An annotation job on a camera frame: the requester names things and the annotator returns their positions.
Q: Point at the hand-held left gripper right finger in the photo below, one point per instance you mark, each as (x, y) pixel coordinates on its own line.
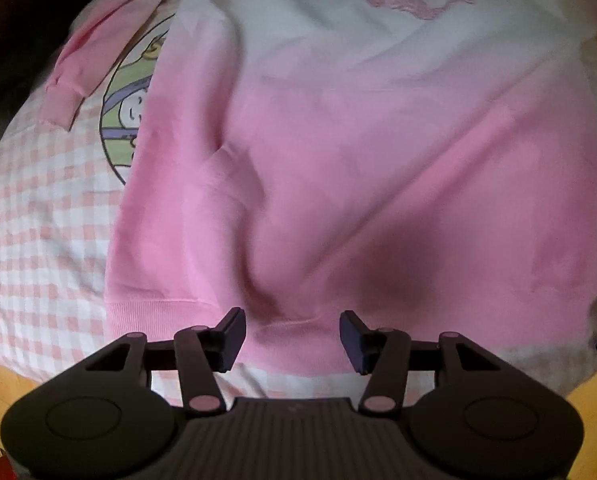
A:
(352, 336)

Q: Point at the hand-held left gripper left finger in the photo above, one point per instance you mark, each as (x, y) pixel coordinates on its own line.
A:
(234, 334)

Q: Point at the pink and white sweatshirt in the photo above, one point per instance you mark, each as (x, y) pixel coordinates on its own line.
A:
(353, 170)

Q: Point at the pink checked printed bedsheet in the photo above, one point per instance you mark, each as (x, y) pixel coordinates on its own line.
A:
(38, 220)

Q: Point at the dark cloth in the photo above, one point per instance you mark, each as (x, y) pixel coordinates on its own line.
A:
(23, 35)

